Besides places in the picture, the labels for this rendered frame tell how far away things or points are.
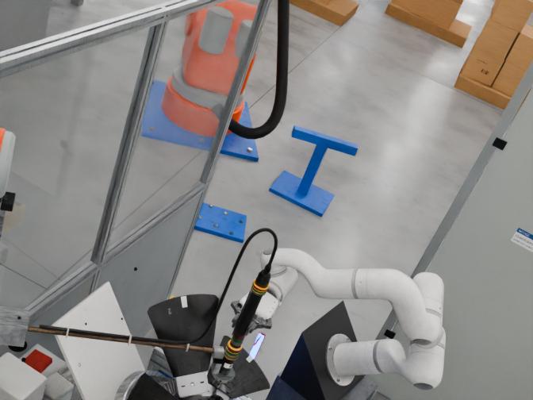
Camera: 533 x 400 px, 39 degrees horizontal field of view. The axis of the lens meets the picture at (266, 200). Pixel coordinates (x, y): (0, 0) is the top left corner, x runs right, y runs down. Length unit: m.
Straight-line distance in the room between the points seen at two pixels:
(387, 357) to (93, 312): 1.03
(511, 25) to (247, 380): 7.33
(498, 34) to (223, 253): 5.37
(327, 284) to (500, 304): 1.85
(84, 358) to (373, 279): 0.85
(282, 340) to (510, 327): 1.29
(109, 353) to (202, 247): 2.61
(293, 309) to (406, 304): 2.51
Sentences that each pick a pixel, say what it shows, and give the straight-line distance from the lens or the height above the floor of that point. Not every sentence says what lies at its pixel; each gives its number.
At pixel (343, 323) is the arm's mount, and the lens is 2.89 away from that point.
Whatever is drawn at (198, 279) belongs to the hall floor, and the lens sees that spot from 4.58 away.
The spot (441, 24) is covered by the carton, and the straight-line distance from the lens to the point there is 11.08.
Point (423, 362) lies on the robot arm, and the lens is 2.59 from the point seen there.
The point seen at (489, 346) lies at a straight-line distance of 4.07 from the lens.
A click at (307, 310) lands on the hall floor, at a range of 4.69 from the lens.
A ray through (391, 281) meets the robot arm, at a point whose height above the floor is 1.72.
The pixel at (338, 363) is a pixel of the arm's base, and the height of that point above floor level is 1.08.
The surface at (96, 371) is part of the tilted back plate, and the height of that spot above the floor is 1.21.
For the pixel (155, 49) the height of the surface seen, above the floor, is 1.92.
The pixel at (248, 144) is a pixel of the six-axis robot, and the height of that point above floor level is 0.03.
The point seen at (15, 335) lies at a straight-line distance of 2.08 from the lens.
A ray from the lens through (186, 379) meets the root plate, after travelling 2.25.
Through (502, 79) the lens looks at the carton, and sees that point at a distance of 9.42.
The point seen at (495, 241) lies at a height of 1.20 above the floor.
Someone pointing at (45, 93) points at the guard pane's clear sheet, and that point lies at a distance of 2.07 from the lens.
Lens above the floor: 2.88
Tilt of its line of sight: 31 degrees down
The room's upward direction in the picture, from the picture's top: 22 degrees clockwise
